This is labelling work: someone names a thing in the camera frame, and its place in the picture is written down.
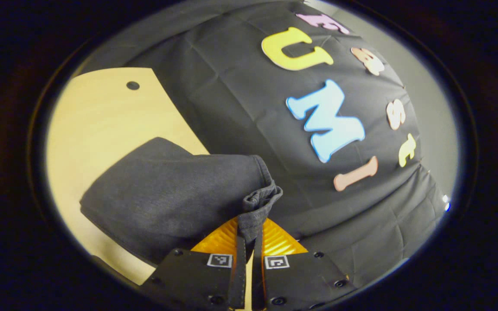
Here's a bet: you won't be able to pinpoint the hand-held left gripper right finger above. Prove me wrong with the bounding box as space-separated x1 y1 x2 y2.
252 218 356 311

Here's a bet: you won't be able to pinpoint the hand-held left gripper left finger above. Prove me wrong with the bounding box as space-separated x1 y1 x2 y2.
141 217 248 309

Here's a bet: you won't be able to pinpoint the dark grey jeans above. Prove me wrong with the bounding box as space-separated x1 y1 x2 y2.
80 137 283 265

